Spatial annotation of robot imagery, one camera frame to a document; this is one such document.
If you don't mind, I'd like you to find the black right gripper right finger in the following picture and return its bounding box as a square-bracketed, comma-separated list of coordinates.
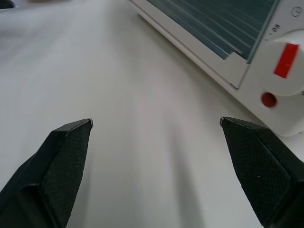
[219, 116, 304, 228]

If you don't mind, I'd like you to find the white toy oven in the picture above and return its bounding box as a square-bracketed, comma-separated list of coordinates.
[128, 0, 304, 137]

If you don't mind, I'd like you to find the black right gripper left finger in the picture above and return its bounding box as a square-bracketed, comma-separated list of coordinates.
[0, 118, 94, 228]

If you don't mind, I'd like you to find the red indicator light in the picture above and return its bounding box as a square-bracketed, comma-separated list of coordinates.
[261, 92, 278, 108]

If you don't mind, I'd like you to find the white dial with red stripe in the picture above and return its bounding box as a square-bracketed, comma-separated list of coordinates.
[254, 30, 304, 96]

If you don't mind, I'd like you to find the white oven door glass window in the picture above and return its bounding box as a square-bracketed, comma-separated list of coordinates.
[128, 0, 281, 90]

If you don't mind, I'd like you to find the black object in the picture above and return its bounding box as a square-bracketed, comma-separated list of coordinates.
[0, 0, 15, 10]

